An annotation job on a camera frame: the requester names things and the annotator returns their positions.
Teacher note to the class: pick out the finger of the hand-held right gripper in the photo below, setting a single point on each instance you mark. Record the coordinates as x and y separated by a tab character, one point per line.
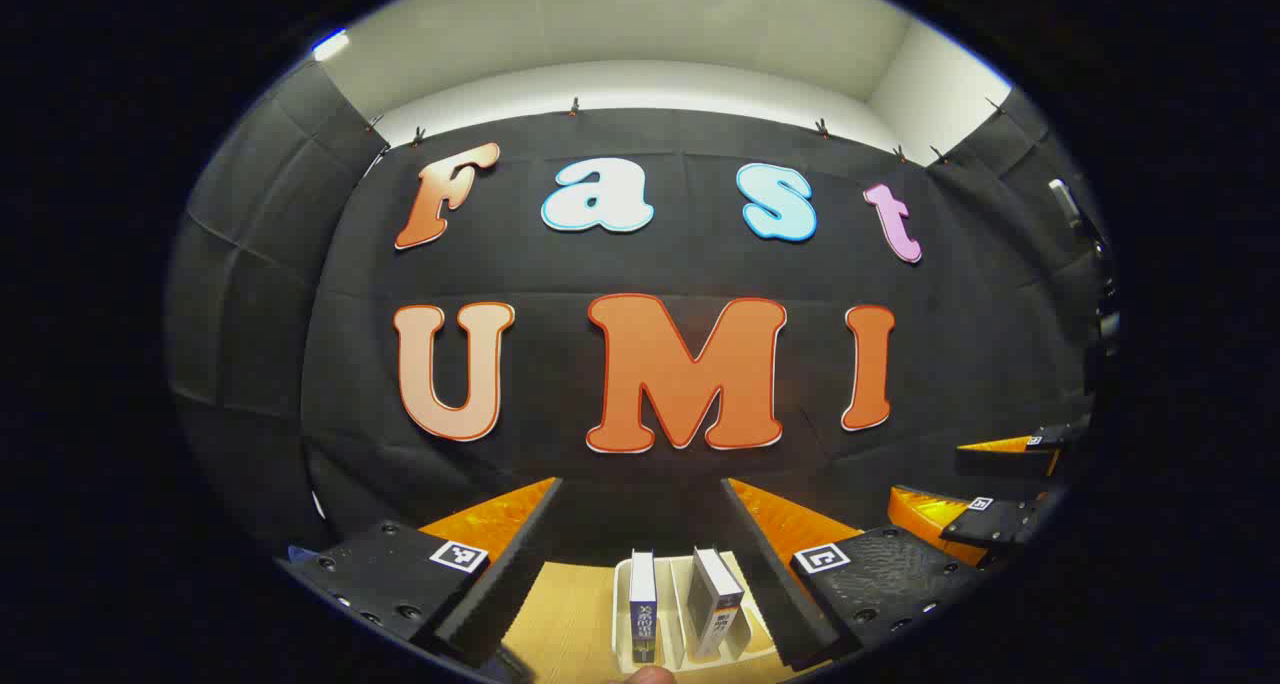
1000	522
1050	436

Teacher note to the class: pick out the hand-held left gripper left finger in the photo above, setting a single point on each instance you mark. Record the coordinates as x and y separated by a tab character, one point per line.
510	574

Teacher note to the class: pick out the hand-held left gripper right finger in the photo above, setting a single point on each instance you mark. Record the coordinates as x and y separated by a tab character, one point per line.
765	584

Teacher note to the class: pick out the white spine book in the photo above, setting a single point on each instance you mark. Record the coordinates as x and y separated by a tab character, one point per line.
718	599

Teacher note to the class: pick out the white plastic bookshelf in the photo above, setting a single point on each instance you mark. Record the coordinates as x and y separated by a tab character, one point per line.
680	614

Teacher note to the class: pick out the blue spine book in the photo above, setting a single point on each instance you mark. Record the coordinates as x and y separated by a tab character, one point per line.
642	614

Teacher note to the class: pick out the black quilted side cloth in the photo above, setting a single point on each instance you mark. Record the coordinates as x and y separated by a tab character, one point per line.
250	294
1010	164

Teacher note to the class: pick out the black backdrop cloth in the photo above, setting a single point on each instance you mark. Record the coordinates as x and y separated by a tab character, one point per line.
560	264

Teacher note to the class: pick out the row of black cloth clips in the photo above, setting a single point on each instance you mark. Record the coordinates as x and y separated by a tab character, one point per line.
574	107

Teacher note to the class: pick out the ceiling light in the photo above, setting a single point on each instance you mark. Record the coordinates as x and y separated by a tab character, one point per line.
330	45

